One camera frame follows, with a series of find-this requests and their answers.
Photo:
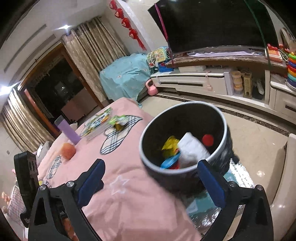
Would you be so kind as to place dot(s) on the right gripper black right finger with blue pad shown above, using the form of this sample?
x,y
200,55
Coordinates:
x,y
256,221

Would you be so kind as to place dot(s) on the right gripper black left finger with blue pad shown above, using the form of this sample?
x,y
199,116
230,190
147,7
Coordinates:
x,y
52,205

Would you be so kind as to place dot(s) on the red Skittles candy tube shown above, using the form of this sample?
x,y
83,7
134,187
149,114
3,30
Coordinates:
x,y
208,140

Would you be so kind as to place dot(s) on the blue plastic wrapper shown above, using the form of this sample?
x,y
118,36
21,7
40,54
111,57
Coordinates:
x,y
169,161

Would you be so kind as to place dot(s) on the yellow snack wrapper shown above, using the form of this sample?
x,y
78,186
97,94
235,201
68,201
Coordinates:
x,y
170,148

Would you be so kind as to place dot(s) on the red snack bag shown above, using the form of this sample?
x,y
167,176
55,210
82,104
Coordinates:
x,y
174,166

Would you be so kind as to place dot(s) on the crumpled white paper trash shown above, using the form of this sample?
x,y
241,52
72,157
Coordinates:
x,y
192,151

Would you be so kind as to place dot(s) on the black round trash bin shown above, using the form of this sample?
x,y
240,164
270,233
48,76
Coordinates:
x,y
198,118

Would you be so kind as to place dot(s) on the beige curtain left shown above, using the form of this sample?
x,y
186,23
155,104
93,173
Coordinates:
x,y
21,125

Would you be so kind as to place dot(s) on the beige curtain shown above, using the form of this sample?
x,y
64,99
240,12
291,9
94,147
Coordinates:
x,y
92,47
21,125

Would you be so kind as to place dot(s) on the orange peach fruit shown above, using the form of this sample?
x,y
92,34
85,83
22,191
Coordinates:
x,y
67,151

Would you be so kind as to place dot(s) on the purple cylindrical bottle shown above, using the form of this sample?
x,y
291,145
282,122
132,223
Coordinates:
x,y
64,126

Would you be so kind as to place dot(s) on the pink blanket table cover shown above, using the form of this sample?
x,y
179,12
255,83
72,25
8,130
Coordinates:
x,y
132,205

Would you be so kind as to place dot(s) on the stack of children books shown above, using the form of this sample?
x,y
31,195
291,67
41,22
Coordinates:
x,y
96,125

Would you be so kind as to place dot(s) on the green snack wrapper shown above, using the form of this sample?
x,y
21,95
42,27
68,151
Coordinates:
x,y
118,122

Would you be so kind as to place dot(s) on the white TV cabinet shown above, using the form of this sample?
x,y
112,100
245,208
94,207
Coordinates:
x,y
250,80

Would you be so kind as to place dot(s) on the teal cloth covered furniture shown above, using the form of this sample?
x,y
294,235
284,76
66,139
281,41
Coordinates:
x,y
125,77

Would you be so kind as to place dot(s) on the pink kettlebell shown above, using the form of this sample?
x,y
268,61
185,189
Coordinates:
x,y
151,88

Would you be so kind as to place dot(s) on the beige curtain right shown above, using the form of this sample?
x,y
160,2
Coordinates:
x,y
92,47

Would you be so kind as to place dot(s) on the colourful toy play set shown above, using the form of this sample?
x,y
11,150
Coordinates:
x,y
157,60

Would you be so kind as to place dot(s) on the red hanging chinese decoration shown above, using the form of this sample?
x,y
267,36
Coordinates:
x,y
125,22

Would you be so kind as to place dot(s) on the black television screen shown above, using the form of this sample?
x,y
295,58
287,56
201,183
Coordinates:
x,y
192,25

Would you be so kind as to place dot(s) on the stacking ring toy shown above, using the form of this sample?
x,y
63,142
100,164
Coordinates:
x,y
291,70

